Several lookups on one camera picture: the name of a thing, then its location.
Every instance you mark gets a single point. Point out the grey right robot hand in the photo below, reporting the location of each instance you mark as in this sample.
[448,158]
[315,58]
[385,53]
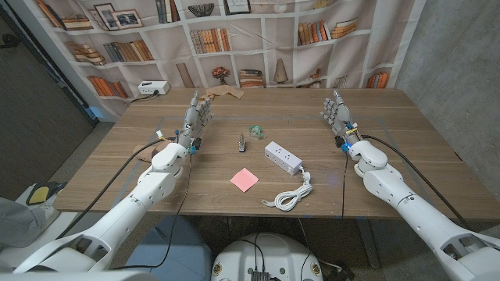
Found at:
[341,117]

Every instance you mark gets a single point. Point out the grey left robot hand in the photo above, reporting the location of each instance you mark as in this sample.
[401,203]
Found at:
[191,121]

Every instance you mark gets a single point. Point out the beige nylon stocking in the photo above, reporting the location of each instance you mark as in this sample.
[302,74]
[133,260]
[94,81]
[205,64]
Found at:
[224,91]

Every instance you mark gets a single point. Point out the white power strip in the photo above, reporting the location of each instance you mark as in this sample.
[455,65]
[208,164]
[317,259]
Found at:
[282,157]

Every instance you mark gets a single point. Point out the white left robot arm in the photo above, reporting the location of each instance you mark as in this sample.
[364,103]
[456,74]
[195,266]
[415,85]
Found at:
[129,210]

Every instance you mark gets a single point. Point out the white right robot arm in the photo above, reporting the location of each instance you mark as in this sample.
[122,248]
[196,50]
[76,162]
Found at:
[414,212]

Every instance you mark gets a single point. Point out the pink sticky note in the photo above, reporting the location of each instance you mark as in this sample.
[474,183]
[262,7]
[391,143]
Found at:
[244,180]

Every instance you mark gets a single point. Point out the white socket box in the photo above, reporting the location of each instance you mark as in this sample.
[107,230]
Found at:
[153,87]

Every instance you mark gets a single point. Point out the clear tape roll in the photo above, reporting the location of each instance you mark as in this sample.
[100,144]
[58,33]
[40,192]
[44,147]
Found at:
[258,134]

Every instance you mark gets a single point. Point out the printed bookshelf backdrop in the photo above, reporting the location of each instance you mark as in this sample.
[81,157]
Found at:
[254,58]

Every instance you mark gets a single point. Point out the grey table leg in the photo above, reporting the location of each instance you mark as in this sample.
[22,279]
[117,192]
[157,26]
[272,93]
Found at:
[367,242]

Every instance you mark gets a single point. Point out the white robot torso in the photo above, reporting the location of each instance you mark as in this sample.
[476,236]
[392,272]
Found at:
[269,253]

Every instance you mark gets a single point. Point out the grey trouser leg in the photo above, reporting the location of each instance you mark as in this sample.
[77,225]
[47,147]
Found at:
[15,222]

